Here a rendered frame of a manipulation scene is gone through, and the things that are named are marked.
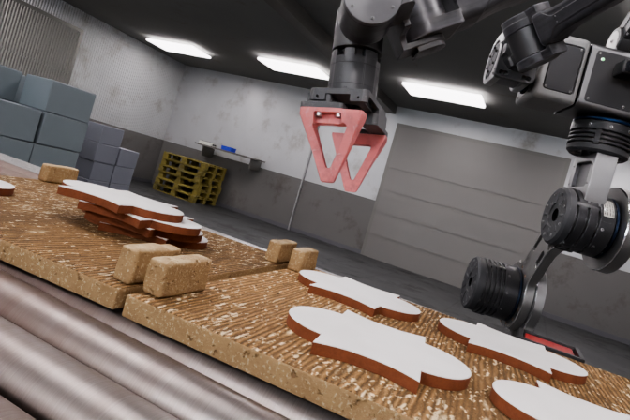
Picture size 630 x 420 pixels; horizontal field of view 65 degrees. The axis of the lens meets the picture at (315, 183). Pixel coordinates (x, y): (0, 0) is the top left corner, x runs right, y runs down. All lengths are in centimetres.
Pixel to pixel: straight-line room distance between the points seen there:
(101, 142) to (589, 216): 591
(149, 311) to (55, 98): 463
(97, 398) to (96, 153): 631
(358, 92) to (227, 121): 1119
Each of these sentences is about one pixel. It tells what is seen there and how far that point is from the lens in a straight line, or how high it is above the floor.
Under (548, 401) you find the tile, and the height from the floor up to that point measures 95.
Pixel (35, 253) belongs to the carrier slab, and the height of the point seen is 94.
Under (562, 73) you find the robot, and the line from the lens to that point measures 126.
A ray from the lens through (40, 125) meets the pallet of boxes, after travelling 492.
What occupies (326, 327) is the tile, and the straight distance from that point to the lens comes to 37.
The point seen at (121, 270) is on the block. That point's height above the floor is 94.
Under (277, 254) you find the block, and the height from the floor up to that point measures 95.
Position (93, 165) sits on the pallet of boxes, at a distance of 657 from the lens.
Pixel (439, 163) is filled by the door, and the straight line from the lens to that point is 957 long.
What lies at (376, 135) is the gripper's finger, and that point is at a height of 112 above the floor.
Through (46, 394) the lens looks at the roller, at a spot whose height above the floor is 91.
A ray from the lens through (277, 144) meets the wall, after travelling 1086.
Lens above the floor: 104
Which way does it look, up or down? level
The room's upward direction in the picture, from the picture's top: 16 degrees clockwise
